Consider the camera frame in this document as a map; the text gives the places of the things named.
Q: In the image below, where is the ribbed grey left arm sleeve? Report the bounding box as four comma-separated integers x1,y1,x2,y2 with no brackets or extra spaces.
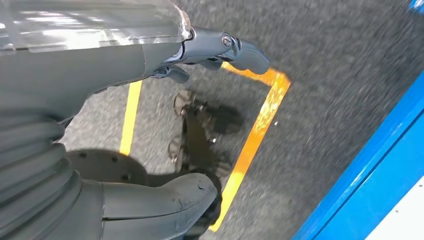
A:
0,112,84,240

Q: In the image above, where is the black round plate with holes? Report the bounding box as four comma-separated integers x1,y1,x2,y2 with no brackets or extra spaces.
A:
65,149,148,187

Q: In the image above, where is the black robot right foot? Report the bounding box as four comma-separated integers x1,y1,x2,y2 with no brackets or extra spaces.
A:
166,135,233,178

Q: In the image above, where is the black robot left foot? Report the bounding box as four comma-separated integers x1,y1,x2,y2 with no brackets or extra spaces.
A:
172,88,245,136

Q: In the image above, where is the yellow floor tape square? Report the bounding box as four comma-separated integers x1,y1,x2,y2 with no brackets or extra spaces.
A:
119,62,292,233

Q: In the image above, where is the blue metal shelf rack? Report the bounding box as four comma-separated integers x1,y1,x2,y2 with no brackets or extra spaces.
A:
291,69,424,240

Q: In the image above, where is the black robot foot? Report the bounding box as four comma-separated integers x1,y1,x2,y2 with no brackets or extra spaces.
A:
172,88,245,136
166,135,233,178

